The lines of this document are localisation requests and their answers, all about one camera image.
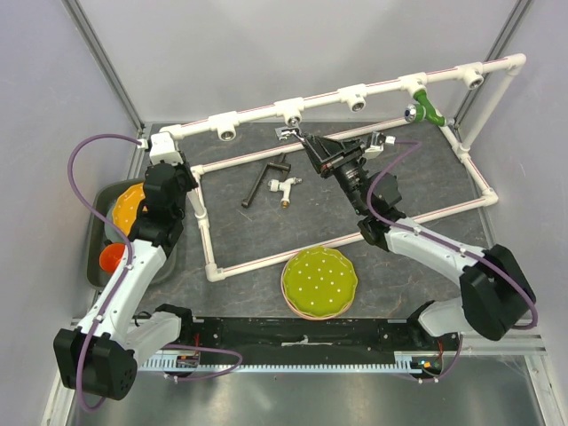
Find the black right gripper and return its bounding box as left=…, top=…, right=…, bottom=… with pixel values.
left=302, top=131, right=368, bottom=215

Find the chrome metal faucet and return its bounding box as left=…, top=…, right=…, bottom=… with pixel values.
left=275, top=115, right=304, bottom=141

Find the white PVC pipe frame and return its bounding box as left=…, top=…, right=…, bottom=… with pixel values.
left=160, top=53, right=527, bottom=282

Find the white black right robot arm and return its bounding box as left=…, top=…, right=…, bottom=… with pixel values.
left=297, top=131, right=538, bottom=350

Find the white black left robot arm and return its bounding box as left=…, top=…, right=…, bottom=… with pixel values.
left=53, top=162, right=198, bottom=400

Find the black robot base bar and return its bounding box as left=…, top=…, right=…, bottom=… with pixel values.
left=154, top=304, right=458, bottom=364

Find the dark grey lever faucet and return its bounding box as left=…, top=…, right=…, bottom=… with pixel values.
left=241, top=153, right=292, bottom=209

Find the orange dotted plate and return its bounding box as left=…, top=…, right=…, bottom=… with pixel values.
left=111, top=183, right=146, bottom=236

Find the white plastic faucet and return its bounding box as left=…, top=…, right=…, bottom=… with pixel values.
left=268, top=177, right=303, bottom=209

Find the dark grey tray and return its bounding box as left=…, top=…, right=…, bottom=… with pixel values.
left=85, top=178, right=178, bottom=290

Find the grey plate under orange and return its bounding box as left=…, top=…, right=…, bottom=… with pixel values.
left=104, top=209, right=124, bottom=243

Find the orange plastic cup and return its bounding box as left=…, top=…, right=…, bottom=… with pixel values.
left=99, top=242, right=126, bottom=276

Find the green plastic faucet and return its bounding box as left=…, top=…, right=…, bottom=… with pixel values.
left=404, top=89, right=448, bottom=127

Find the green dotted plate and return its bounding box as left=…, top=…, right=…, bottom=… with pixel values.
left=280, top=246, right=359, bottom=321

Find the pink rimmed plate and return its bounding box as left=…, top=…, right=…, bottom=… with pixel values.
left=281, top=271, right=359, bottom=320

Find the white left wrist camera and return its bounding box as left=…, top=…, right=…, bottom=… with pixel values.
left=137, top=132, right=185, bottom=166

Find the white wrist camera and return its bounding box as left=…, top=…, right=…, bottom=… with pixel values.
left=137, top=132, right=185, bottom=166
left=363, top=130, right=396, bottom=160

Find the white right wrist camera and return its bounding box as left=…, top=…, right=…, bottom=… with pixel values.
left=363, top=130, right=396, bottom=160

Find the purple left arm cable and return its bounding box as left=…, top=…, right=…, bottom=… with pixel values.
left=66, top=133, right=146, bottom=412

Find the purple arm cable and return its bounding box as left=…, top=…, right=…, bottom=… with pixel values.
left=366, top=139, right=541, bottom=383
left=66, top=133, right=146, bottom=412

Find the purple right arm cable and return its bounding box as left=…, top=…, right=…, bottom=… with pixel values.
left=366, top=139, right=541, bottom=383

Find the grey cable duct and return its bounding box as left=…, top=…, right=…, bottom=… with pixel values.
left=144, top=350, right=445, bottom=374

